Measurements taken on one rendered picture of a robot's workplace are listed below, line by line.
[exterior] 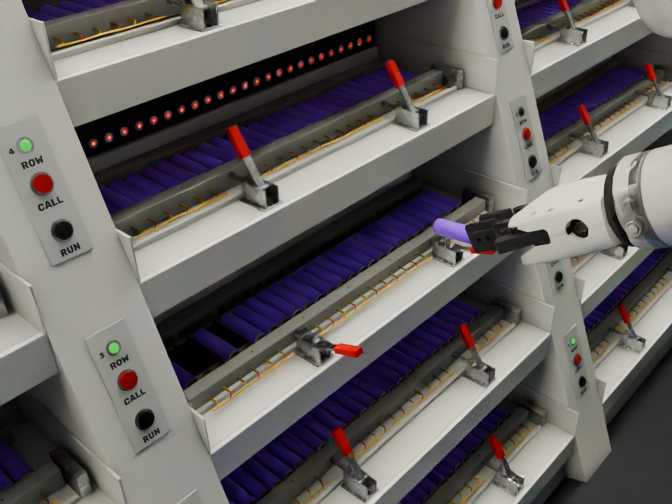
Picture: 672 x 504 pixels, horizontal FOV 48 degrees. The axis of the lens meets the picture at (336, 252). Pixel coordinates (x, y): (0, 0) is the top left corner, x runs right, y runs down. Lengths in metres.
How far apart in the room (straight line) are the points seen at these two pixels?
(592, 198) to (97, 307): 0.44
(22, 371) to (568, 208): 0.49
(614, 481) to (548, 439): 0.14
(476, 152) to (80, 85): 0.64
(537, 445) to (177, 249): 0.75
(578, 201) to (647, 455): 0.81
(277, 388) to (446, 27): 0.57
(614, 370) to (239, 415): 0.83
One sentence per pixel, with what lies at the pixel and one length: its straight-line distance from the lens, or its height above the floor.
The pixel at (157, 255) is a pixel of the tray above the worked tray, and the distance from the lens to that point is 0.76.
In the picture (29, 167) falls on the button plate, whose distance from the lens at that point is 0.68.
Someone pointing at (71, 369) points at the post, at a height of 0.64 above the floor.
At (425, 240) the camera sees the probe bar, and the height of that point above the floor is 0.52.
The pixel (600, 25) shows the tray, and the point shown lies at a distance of 1.46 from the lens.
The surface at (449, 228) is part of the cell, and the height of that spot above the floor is 0.60.
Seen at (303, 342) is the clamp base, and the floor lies 0.51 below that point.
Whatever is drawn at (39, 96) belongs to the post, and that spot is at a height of 0.86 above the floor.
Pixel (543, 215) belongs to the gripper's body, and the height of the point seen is 0.63.
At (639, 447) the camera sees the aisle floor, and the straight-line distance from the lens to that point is 1.46.
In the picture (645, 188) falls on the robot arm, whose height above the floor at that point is 0.65.
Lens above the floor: 0.86
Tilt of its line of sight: 18 degrees down
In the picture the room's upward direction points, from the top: 18 degrees counter-clockwise
